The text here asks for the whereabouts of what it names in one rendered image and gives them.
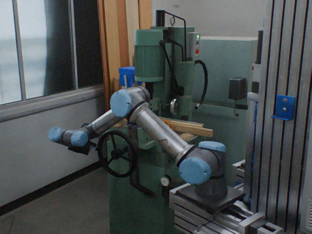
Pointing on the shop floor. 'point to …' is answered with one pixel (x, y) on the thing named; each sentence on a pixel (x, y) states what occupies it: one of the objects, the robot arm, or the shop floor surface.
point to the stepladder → (128, 77)
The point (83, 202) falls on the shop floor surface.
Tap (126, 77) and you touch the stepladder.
